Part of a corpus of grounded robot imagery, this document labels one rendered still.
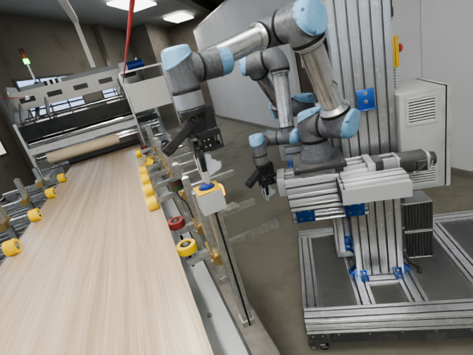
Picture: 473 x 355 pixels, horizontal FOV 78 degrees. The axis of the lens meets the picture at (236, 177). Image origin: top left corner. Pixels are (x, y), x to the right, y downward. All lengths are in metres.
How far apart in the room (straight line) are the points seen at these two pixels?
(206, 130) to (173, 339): 0.56
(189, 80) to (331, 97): 0.59
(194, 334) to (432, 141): 1.27
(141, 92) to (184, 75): 3.06
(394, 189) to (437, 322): 0.75
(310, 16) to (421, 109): 0.71
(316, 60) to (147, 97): 2.92
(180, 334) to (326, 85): 0.93
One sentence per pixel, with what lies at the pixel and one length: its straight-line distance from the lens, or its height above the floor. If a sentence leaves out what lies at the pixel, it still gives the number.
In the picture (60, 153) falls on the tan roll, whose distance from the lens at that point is 3.96.
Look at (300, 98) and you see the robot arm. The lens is 1.78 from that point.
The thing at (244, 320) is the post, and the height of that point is 0.72.
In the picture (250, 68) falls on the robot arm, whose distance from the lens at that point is 1.54.
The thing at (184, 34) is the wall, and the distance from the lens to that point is 12.39.
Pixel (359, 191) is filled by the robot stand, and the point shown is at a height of 0.94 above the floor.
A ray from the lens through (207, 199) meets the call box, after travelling 0.82.
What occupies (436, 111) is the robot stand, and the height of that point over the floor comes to 1.13.
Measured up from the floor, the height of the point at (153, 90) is 1.47.
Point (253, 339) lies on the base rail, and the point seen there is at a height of 0.70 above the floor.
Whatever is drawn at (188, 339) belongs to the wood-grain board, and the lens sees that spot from 0.88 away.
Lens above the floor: 1.52
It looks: 20 degrees down
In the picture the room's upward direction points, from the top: 15 degrees counter-clockwise
